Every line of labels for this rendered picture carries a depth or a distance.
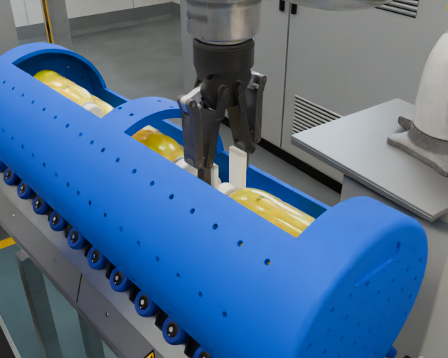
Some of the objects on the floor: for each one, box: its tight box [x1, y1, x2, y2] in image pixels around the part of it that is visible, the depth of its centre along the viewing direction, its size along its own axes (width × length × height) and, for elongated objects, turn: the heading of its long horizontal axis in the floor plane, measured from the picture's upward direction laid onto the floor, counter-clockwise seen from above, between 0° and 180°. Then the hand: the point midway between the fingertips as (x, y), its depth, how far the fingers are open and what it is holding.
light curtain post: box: [40, 0, 73, 52], centre depth 185 cm, size 6×6×170 cm
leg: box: [15, 249, 63, 358], centre depth 162 cm, size 6×6×63 cm
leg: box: [78, 313, 105, 358], centre depth 170 cm, size 6×6×63 cm
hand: (223, 178), depth 74 cm, fingers open, 4 cm apart
